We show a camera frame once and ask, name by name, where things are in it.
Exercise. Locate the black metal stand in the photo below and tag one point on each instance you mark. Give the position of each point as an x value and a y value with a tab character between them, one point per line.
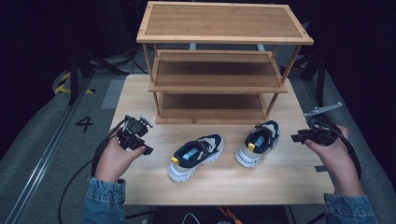
320	81
73	77

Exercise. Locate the metal floor rail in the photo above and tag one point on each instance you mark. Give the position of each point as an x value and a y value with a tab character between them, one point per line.
46	152

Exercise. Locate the navy beige white sneaker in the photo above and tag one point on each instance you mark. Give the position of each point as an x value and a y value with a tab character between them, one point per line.
190	157
258	144

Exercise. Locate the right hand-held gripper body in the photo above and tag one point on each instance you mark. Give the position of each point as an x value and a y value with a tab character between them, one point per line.
320	132

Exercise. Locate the person's left hand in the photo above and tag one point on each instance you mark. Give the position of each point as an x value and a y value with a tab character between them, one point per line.
113	160

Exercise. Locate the grey tape piece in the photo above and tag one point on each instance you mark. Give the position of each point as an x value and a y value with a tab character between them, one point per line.
321	169

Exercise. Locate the person's right hand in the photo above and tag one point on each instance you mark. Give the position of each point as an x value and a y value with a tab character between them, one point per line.
337	160

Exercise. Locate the wooden three-tier shoe rack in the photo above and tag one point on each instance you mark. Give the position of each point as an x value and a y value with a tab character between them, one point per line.
222	21

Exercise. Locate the yellow black hazard tape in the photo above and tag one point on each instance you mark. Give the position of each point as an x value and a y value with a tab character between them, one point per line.
60	89

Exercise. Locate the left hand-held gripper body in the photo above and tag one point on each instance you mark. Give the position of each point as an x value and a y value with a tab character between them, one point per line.
134	129

